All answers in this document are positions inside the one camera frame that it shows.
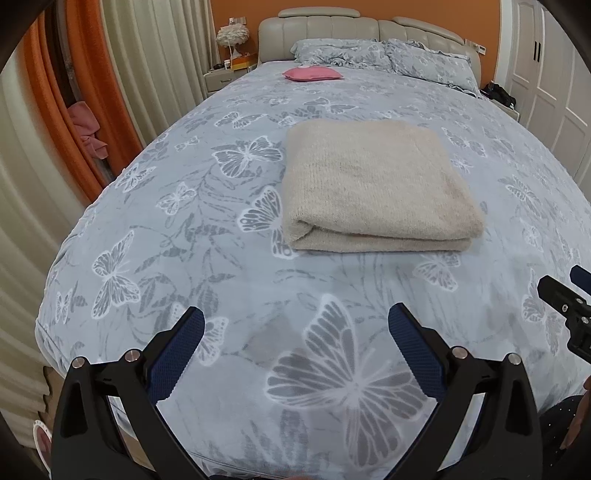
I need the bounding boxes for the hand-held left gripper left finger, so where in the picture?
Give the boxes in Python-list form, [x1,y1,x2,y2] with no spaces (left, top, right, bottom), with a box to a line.
[50,305,218,480]

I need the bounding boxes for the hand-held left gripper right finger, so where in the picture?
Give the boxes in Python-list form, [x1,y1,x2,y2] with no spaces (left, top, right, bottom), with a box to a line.
[383,302,546,480]

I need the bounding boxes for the beige knitted blanket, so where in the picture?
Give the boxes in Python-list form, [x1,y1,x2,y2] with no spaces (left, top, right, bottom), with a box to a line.
[280,119,487,254]

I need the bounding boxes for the person's right forearm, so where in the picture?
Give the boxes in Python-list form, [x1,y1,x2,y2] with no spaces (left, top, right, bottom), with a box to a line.
[565,371,591,449]

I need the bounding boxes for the person's dark speckled clothing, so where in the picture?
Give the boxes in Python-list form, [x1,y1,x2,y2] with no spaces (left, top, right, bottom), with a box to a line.
[537,392,591,468]

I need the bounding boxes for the grey butterfly print blanket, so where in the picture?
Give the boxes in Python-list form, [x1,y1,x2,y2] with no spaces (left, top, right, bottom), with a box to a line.
[34,59,591,480]

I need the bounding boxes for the round pink patterned object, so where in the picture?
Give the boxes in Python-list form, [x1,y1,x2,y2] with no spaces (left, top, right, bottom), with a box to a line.
[31,416,55,468]

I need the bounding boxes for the cream pleated curtain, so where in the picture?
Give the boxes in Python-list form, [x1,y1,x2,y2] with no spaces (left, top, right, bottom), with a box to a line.
[0,69,95,418]
[98,0,214,149]

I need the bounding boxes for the white wardrobe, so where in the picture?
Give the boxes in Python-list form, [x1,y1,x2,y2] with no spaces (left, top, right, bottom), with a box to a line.
[501,0,591,186]

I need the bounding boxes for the black bag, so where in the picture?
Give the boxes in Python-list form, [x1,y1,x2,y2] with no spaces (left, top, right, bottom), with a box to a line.
[480,82,517,110]

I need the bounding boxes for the pink cloth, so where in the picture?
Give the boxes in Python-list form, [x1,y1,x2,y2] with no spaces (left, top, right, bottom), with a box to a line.
[68,100,110,161]

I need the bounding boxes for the grey floral pillow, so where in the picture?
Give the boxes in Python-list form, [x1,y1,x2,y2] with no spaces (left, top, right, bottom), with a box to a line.
[382,39,479,94]
[289,38,392,71]

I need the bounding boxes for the orange curtain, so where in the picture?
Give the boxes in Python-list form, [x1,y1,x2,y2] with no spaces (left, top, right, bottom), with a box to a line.
[22,0,145,200]

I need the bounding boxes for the beige nightstand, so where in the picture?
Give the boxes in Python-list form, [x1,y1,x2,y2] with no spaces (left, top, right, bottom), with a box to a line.
[202,65,256,99]

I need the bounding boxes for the pink small pillow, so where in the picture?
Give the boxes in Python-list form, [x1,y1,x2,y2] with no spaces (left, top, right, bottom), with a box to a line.
[282,65,344,84]

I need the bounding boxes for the white feather table lamp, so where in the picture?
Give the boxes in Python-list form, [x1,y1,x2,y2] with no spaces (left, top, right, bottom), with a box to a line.
[215,23,250,62]

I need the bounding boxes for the beige padded headboard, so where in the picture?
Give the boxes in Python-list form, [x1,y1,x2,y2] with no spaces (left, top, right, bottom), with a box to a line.
[257,6,482,89]

